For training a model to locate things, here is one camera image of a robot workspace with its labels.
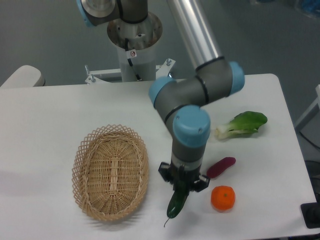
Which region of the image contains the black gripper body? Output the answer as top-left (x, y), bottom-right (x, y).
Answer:
top-left (169, 160), bottom-right (202, 190)

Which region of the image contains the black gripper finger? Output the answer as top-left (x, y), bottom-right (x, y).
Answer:
top-left (191, 174), bottom-right (210, 193)
top-left (158, 162), bottom-right (172, 183)

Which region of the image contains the green cucumber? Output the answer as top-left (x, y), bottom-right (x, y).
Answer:
top-left (163, 182), bottom-right (189, 227)

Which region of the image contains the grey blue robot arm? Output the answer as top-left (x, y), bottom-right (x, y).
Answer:
top-left (77, 0), bottom-right (245, 193)

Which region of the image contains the purple sweet potato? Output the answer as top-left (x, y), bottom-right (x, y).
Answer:
top-left (206, 157), bottom-right (236, 179)

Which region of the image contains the orange tangerine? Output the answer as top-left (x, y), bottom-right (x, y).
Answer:
top-left (210, 185), bottom-right (236, 211)

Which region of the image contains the woven wicker basket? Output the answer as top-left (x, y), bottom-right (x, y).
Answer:
top-left (72, 124), bottom-right (149, 222)

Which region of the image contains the green bok choy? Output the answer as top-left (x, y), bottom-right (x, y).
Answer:
top-left (214, 111), bottom-right (268, 140)

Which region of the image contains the black device at table edge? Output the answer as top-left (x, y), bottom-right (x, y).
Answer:
top-left (300, 202), bottom-right (320, 229)

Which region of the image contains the white chair armrest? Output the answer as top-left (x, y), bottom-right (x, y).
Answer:
top-left (0, 65), bottom-right (46, 89)

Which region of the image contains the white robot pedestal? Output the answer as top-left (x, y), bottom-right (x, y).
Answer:
top-left (85, 12), bottom-right (176, 84)

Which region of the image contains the white side table frame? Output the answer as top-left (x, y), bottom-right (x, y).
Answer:
top-left (294, 85), bottom-right (320, 132)

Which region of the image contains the black pedestal cable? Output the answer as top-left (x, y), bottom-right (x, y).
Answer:
top-left (124, 37), bottom-right (143, 82)

